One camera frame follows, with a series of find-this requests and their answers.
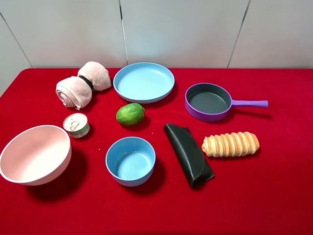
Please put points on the ridged bread loaf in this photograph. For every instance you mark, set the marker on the ridged bread loaf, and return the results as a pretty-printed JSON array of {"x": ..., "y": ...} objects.
[{"x": 230, "y": 145}]

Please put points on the green lime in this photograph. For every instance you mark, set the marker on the green lime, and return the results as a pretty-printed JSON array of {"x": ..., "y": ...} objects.
[{"x": 130, "y": 114}]

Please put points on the large blue plate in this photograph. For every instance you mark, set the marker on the large blue plate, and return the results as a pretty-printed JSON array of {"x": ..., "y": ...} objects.
[{"x": 144, "y": 82}]

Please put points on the black glasses case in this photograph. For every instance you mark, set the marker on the black glasses case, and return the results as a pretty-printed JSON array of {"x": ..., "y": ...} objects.
[{"x": 191, "y": 159}]

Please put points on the small blue bowl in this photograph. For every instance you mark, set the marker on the small blue bowl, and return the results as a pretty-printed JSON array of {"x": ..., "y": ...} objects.
[{"x": 131, "y": 161}]

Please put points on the purple toy saucepan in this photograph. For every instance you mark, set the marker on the purple toy saucepan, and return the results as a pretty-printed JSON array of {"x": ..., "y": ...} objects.
[{"x": 210, "y": 102}]

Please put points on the small tin can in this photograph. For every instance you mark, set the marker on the small tin can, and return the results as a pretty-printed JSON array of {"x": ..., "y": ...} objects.
[{"x": 76, "y": 125}]

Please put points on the red tablecloth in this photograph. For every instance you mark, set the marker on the red tablecloth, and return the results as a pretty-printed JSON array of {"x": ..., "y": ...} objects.
[{"x": 268, "y": 193}]

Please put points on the rolled pink towel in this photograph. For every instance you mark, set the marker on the rolled pink towel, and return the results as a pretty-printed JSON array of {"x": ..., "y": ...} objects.
[{"x": 76, "y": 91}]

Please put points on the pink bowl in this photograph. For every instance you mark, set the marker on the pink bowl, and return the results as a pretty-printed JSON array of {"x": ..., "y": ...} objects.
[{"x": 36, "y": 156}]

